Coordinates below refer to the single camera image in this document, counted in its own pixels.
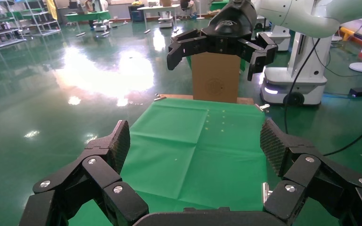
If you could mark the metal shelf rack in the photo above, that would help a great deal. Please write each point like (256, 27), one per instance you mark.
(0, 31)
(40, 18)

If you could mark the yellow orange floor barrier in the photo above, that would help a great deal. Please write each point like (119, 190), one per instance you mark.
(349, 33)

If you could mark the white wheeled robot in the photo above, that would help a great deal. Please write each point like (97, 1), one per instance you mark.
(306, 75)

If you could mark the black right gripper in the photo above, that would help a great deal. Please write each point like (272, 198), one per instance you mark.
(231, 25)

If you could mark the white table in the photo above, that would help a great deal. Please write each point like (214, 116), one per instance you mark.
(159, 8)

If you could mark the dark blue bin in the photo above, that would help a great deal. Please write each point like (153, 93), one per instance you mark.
(136, 13)

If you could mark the green covered table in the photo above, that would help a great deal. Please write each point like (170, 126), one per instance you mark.
(87, 16)

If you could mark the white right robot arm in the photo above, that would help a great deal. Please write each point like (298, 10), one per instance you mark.
(306, 15)

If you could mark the yellow banner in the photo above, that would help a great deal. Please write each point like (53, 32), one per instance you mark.
(52, 8)

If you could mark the green table cloth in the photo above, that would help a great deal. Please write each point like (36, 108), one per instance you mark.
(184, 156)

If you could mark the silver metal binder clip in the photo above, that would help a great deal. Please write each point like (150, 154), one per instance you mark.
(266, 192)
(263, 107)
(158, 98)

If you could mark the black power adapter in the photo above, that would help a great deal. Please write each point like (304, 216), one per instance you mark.
(361, 92)

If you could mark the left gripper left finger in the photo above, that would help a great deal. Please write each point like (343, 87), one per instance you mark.
(99, 174)

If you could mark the brown cardboard carton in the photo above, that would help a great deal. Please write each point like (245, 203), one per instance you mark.
(215, 81)

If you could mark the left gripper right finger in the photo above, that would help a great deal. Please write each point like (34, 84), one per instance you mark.
(306, 174)

